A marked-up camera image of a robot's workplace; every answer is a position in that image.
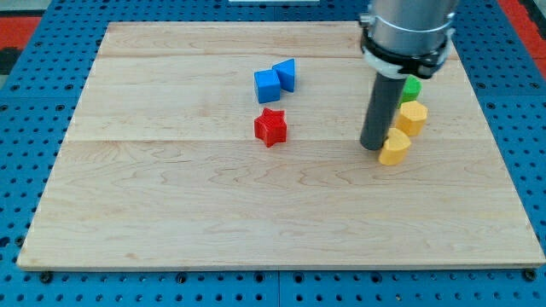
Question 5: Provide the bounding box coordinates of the blue cube block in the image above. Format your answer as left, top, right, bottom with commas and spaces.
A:
253, 69, 281, 104

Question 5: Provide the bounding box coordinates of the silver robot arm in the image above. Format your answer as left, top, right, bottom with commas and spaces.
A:
359, 0, 459, 151

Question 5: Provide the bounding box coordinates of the red star block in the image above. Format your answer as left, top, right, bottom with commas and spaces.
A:
254, 107, 288, 148

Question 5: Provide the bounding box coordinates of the yellow heart block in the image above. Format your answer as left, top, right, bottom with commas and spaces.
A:
378, 128, 411, 165

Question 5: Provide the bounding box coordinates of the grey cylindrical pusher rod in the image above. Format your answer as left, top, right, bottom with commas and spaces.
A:
360, 73, 405, 151

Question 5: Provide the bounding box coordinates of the blue triangle block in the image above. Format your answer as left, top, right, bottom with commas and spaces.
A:
272, 59, 296, 92

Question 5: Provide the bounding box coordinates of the wooden board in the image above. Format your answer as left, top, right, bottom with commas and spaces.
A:
17, 22, 545, 272

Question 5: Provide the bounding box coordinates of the green round block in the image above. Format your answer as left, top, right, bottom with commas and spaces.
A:
400, 75, 422, 104

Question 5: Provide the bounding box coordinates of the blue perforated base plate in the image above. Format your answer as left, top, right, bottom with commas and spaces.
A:
1, 0, 545, 306

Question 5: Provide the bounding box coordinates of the yellow hexagon block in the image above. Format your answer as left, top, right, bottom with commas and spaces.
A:
395, 101, 428, 136

